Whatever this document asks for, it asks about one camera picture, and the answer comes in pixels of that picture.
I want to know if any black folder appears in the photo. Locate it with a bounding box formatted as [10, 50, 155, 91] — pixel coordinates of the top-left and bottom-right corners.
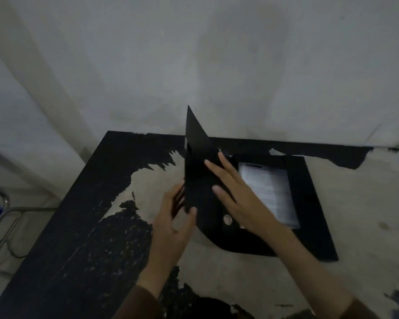
[184, 105, 339, 262]

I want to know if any person's right hand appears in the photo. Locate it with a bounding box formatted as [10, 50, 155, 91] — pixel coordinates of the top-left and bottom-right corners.
[204, 152, 284, 238]

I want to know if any person's left forearm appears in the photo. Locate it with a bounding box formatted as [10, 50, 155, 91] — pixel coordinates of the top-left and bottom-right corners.
[112, 261, 181, 319]

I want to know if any black cable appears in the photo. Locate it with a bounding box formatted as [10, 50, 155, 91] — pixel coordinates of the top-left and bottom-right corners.
[0, 241, 27, 259]

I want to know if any person's left hand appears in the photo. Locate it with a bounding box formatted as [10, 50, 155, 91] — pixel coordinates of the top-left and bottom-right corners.
[151, 180, 198, 268]

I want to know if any white printed paper sheet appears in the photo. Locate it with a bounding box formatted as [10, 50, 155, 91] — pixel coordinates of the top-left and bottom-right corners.
[238, 162, 300, 229]

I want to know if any person's right forearm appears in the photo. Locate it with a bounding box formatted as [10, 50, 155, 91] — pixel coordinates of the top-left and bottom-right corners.
[269, 225, 379, 319]

